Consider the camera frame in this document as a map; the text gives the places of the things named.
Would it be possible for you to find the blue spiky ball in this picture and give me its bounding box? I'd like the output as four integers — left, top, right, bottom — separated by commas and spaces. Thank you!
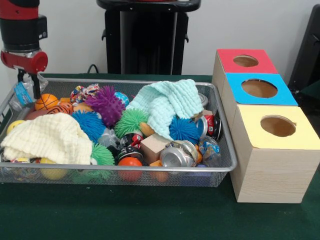
68, 108, 105, 143
168, 115, 202, 145

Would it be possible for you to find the black chair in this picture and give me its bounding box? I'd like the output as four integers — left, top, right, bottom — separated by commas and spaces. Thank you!
289, 4, 320, 101

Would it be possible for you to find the clear mesh bin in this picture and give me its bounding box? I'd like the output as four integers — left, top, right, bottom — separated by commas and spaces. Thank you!
0, 77, 238, 188

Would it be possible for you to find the crushed silver can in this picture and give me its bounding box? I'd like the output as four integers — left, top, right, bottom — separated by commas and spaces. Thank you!
159, 140, 199, 168

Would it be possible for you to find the dark green table cloth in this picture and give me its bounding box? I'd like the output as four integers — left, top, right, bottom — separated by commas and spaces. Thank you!
0, 72, 320, 240

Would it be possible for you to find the crushed clear plastic bottle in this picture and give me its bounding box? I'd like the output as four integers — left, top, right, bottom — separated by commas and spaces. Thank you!
9, 74, 50, 112

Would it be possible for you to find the wooden box with three holes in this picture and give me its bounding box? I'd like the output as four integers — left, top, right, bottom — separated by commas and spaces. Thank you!
211, 48, 320, 204

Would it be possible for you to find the orange red ball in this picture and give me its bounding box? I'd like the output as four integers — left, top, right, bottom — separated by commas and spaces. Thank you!
118, 156, 143, 182

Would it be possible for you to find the purple spiky ball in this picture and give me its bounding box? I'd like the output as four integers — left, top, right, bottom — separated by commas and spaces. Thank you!
83, 85, 126, 128

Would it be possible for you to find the mint green cloth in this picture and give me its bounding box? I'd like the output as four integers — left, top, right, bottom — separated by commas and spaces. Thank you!
125, 79, 204, 141

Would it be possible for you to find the green spiky ball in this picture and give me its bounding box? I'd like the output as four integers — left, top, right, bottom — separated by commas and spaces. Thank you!
89, 142, 116, 167
114, 108, 150, 139

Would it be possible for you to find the cream yellow cloth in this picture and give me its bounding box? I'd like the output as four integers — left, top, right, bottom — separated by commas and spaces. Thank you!
0, 112, 93, 166

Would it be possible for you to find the tiger striped toy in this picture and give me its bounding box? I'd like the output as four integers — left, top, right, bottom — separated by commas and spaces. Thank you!
46, 102, 75, 116

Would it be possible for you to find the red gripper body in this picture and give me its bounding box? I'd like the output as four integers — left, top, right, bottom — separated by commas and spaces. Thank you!
0, 50, 49, 74

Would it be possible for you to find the black cable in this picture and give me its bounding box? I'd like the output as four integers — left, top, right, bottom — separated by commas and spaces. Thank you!
87, 63, 100, 75

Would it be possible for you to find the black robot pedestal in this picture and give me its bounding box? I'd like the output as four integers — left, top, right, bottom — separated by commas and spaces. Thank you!
96, 0, 202, 76

